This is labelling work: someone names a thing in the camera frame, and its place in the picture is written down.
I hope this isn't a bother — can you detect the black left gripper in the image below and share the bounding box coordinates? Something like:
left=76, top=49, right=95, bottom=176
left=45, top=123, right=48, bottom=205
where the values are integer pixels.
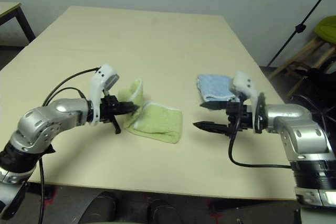
left=100, top=94, right=139, bottom=135

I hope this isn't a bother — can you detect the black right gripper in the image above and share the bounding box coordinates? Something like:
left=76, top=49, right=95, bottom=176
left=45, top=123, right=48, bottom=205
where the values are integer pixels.
left=192, top=99, right=257, bottom=137

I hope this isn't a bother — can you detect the green towel with white trim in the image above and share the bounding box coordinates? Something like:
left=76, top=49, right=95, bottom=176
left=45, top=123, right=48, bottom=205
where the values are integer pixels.
left=117, top=77, right=183, bottom=145

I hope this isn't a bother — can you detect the folded blue towel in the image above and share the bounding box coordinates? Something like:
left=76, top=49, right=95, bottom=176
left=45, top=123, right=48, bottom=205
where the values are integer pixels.
left=196, top=74, right=241, bottom=103

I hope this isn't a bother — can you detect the dark robot left foot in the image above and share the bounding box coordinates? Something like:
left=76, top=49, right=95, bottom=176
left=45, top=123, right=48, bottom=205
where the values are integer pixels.
left=76, top=192, right=118, bottom=224

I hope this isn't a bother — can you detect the dark robot foot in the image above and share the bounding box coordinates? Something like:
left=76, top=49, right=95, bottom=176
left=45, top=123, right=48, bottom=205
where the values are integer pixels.
left=146, top=199, right=182, bottom=224
left=76, top=192, right=118, bottom=224

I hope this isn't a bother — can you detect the dark robot right foot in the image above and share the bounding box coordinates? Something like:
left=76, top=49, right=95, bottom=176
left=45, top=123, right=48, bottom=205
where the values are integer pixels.
left=146, top=199, right=182, bottom=224

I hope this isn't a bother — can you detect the black office chair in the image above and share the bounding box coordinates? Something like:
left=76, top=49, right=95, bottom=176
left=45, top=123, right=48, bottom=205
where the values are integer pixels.
left=286, top=56, right=336, bottom=130

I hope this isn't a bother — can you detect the black table base bar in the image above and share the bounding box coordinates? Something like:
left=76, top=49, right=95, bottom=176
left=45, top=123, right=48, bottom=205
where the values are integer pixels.
left=26, top=182, right=55, bottom=205

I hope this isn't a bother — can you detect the black tripod stand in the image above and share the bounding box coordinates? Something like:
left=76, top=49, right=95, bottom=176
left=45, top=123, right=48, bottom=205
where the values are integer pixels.
left=267, top=0, right=336, bottom=67

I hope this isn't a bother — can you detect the wooden stool green cushion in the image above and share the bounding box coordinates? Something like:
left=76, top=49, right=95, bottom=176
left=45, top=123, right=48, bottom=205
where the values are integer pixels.
left=267, top=15, right=336, bottom=99

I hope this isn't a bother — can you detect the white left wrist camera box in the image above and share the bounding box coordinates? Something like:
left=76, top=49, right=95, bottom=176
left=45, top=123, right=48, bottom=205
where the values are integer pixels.
left=88, top=63, right=121, bottom=126

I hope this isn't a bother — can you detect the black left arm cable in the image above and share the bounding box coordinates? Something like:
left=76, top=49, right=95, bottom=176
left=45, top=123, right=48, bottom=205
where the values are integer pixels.
left=38, top=68, right=102, bottom=224

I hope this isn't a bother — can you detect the beige side table black frame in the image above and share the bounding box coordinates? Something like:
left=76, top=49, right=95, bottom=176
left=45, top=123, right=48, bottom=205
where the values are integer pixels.
left=0, top=2, right=36, bottom=48

